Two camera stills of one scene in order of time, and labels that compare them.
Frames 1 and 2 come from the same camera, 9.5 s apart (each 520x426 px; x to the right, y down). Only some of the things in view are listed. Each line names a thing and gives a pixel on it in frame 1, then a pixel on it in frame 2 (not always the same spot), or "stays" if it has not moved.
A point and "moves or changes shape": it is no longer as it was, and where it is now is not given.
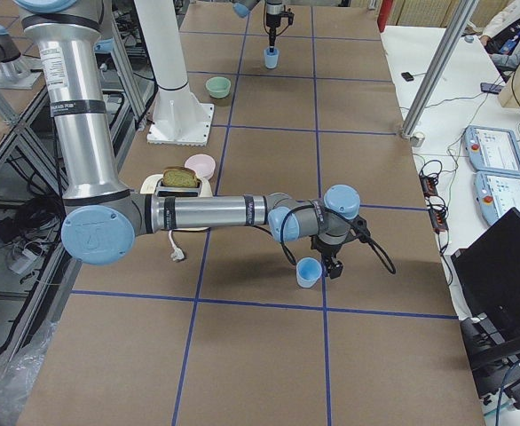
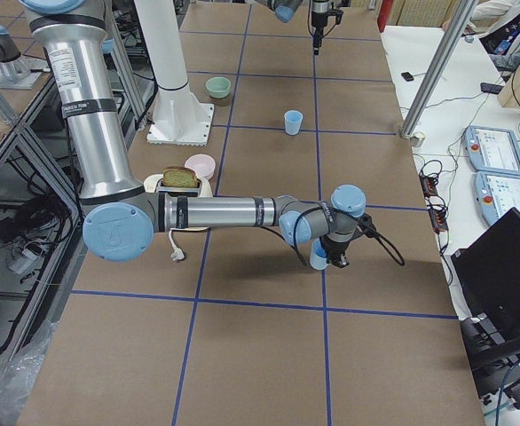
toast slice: x=179 y=177 stays
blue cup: x=271 y=58 to x=293 y=121
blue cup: x=308 y=271 moves or changes shape
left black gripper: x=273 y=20 to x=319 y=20
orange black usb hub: x=437 y=206 stays
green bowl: x=218 y=87 stays
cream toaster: x=153 y=185 stays
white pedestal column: x=177 y=118 stays
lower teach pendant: x=498 y=193 stays
